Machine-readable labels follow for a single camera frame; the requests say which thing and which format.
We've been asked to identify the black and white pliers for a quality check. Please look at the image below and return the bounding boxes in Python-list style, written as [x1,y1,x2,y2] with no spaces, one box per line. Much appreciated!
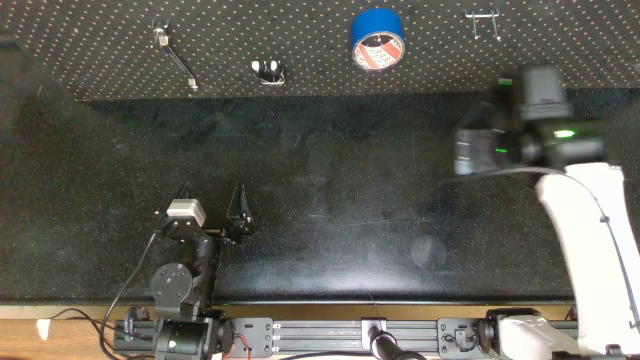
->
[249,58,287,86]

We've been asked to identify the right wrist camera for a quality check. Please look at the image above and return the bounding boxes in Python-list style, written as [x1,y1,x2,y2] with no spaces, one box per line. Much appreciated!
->
[518,66,575,122]

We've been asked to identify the roll of blue tape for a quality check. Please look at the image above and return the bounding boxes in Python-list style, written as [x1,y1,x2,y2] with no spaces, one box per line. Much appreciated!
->
[349,6,407,73]

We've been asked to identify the wrench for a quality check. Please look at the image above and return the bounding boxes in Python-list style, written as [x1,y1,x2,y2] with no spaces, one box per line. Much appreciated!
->
[151,22,200,93]

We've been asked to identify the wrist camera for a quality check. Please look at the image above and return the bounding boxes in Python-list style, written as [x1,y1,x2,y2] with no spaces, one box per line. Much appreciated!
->
[518,66,575,122]
[165,198,208,228]

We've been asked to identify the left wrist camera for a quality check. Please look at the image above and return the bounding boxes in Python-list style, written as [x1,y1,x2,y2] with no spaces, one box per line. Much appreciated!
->
[165,198,208,228]

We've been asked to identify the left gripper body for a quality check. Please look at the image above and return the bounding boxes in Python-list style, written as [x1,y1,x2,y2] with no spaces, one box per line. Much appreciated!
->
[159,216,257,247]

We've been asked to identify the mounting rail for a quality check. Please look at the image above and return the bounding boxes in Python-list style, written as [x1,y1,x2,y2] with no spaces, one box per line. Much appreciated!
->
[113,305,582,360]

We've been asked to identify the black pegboard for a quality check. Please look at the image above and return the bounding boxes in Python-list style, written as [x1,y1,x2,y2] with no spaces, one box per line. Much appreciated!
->
[0,0,640,102]

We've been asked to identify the black cable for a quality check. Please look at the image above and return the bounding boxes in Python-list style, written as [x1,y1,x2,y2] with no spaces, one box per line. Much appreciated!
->
[469,165,640,332]
[98,230,162,360]

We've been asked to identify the metal hook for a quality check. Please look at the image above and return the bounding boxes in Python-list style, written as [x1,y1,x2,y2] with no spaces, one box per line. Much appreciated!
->
[258,70,287,87]
[464,8,503,43]

